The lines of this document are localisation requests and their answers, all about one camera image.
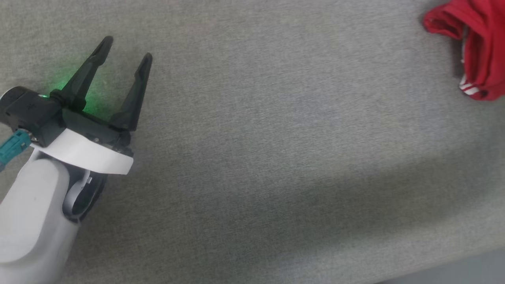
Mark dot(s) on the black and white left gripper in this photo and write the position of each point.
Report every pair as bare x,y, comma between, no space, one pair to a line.
85,152

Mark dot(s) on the red and white striped garment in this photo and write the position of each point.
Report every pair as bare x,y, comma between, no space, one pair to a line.
483,43

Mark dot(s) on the grey fabric sofa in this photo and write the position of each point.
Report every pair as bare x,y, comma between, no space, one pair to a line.
276,138

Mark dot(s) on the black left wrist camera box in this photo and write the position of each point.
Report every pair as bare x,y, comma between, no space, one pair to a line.
27,112

